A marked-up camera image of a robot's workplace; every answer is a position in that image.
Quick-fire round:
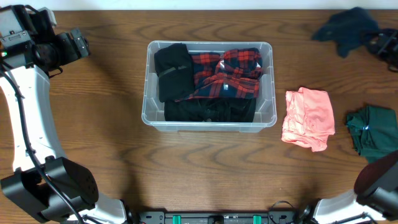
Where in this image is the dark navy garment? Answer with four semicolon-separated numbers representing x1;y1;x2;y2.
312;7;380;58

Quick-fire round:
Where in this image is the black garment with band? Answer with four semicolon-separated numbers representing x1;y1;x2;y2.
154;43;195;103

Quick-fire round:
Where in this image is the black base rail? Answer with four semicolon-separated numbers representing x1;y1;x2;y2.
136;211;296;224

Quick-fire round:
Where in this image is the clear plastic storage bin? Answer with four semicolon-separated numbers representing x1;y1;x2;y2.
141;40;277;133

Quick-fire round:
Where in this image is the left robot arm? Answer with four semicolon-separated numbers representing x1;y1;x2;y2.
1;5;132;223

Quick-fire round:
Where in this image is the dark green folded garment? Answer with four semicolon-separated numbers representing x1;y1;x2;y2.
346;105;397;163

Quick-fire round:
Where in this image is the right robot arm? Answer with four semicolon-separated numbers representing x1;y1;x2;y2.
299;27;397;223

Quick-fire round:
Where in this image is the red plaid flannel shirt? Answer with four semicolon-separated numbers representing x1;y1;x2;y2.
179;48;262;101

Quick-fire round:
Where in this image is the coral pink folded shirt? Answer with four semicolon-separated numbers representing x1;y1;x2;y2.
281;87;335;152

